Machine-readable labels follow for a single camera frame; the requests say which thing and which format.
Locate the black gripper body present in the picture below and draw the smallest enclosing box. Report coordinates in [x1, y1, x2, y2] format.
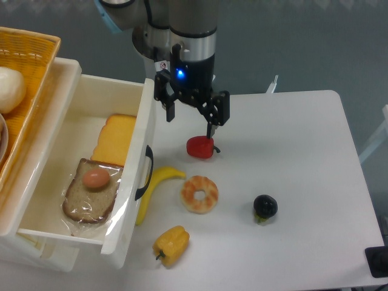
[154, 44, 230, 125]

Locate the white drawer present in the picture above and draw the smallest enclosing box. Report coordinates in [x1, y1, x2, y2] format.
[18, 75, 155, 272]

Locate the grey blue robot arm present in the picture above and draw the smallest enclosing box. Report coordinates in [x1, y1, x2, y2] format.
[95, 1, 230, 138]

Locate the white drawer cabinet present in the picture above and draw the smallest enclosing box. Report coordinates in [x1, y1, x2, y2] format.
[1, 58, 82, 272]

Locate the red bell pepper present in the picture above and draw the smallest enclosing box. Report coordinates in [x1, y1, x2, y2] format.
[186, 136, 221, 159]

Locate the yellow banana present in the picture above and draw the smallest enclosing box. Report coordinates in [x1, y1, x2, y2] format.
[135, 166, 186, 226]

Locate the yellow toast slice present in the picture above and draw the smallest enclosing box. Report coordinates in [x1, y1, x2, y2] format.
[90, 114, 136, 167]

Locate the dark purple eggplant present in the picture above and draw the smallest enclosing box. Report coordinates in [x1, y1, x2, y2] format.
[253, 195, 278, 223]

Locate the brown egg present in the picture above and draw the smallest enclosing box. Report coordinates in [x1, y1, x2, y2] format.
[82, 168, 110, 189]

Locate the yellow bell pepper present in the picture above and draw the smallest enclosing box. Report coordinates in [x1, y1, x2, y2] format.
[152, 226, 190, 267]

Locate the brown bread slice in wrap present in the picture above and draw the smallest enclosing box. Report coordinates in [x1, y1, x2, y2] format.
[62, 158, 123, 224]

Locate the yellow wicker basket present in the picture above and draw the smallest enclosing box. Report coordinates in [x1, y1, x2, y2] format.
[1, 27, 61, 186]

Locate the white round bun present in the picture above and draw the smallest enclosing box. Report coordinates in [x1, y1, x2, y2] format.
[0, 67, 27, 114]

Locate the white bowl rim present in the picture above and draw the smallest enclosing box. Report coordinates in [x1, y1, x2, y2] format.
[0, 115, 8, 162]

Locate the black device at table edge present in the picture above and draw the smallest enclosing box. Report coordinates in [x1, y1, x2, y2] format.
[365, 246, 388, 278]

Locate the black top drawer handle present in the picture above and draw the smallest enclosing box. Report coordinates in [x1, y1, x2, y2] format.
[135, 145, 154, 201]

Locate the orange shrimp ring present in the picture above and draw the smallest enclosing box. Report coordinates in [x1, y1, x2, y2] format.
[180, 175, 219, 214]

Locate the white table frame bracket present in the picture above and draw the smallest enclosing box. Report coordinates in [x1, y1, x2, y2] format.
[266, 75, 279, 94]

